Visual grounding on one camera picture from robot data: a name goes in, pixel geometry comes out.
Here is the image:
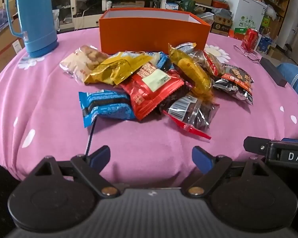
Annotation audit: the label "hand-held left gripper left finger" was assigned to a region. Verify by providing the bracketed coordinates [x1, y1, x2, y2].
[22, 145, 121, 199]

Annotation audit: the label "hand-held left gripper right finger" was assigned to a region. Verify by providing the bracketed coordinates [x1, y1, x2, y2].
[182, 146, 282, 197]

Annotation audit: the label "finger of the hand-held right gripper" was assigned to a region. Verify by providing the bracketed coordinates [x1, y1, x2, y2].
[243, 136, 270, 154]

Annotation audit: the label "blue cookie packet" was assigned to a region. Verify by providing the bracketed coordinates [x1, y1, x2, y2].
[79, 89, 137, 129]

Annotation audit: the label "black orange snack packet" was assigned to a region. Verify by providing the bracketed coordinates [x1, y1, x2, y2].
[212, 64, 254, 106]

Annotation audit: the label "yellow clear sausage packet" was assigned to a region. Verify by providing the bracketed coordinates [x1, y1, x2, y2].
[167, 43, 214, 100]

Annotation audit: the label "yellow foil snack packet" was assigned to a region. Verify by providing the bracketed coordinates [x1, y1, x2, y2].
[84, 53, 153, 86]

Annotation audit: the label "red clear snack packet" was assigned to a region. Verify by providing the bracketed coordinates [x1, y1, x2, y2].
[204, 52, 224, 78]

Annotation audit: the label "brown clear snack packet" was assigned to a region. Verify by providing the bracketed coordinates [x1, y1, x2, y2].
[189, 50, 209, 73]

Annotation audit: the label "beige biscuit packet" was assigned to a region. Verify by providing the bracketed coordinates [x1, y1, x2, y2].
[60, 45, 110, 85]

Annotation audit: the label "blue white snack packet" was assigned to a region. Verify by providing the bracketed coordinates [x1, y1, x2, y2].
[127, 51, 175, 71]

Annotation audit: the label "silver blue snack packet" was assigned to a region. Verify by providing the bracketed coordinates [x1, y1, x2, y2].
[175, 42, 197, 55]

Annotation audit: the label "orange cardboard box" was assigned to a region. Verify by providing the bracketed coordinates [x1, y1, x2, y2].
[99, 7, 211, 55]

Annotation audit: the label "thin black stick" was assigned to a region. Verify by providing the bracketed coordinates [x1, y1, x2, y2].
[85, 118, 98, 155]

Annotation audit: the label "dark grey glasses case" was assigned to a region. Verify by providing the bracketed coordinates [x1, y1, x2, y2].
[259, 57, 288, 87]

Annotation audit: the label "blue striped cloth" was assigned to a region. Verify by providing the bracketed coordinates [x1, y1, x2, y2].
[277, 63, 298, 93]

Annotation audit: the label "clear eyeglasses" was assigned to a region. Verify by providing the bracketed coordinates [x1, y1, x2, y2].
[233, 44, 261, 61]

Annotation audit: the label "small blue box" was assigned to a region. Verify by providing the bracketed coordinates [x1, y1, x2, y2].
[257, 36, 273, 55]

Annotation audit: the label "red soda can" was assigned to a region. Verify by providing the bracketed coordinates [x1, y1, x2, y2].
[241, 28, 260, 52]

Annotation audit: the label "printed cardboard box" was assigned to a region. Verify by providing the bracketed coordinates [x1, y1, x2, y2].
[211, 15, 232, 36]

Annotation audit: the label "white fridge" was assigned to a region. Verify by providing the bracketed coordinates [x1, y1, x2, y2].
[222, 0, 267, 34]

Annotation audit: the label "wooden shelf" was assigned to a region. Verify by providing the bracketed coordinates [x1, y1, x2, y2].
[253, 0, 293, 40]

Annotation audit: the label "blue thermos jug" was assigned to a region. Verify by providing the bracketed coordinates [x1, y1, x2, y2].
[6, 0, 59, 58]

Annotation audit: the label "dark green bag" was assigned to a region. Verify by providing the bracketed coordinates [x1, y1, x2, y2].
[181, 0, 196, 13]

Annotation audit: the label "white glass door cabinet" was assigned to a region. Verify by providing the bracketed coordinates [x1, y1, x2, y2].
[50, 0, 76, 33]

